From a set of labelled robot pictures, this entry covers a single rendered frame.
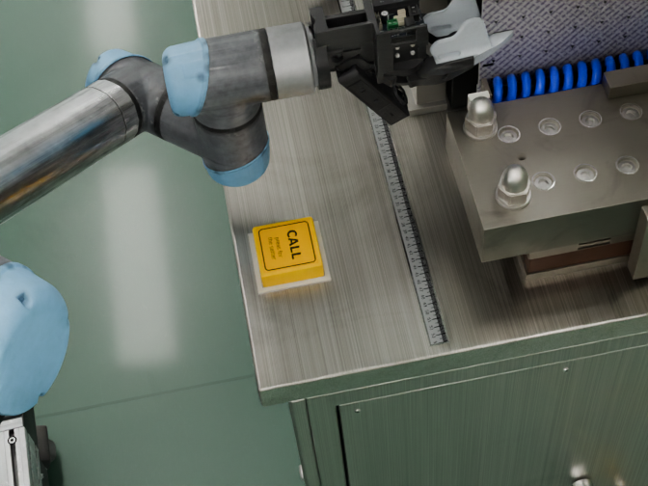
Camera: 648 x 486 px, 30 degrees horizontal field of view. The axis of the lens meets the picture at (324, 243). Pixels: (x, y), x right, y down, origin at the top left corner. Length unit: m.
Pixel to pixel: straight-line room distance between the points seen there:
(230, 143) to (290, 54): 0.13
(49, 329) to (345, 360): 0.36
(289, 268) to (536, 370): 0.30
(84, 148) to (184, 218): 1.28
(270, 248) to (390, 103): 0.21
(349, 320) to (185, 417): 1.02
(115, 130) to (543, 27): 0.47
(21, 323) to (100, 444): 1.30
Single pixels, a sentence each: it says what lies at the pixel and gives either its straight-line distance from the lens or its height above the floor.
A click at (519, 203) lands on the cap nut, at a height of 1.03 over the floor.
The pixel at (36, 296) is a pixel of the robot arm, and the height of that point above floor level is 1.19.
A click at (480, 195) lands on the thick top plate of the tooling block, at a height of 1.03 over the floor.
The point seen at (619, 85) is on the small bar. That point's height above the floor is 1.05.
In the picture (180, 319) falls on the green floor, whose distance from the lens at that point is 2.41.
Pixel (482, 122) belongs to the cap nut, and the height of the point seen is 1.05.
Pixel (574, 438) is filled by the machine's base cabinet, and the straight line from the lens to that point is 1.59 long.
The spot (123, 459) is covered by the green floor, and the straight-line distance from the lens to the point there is 2.29.
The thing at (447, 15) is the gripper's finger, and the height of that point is 1.12.
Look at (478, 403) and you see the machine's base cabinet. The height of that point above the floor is 0.76.
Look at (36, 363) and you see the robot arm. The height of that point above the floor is 1.14.
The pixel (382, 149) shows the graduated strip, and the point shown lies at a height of 0.90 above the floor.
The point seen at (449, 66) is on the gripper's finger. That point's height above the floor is 1.10.
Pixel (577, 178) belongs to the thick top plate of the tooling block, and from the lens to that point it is 1.27.
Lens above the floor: 2.03
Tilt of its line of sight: 55 degrees down
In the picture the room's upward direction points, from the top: 7 degrees counter-clockwise
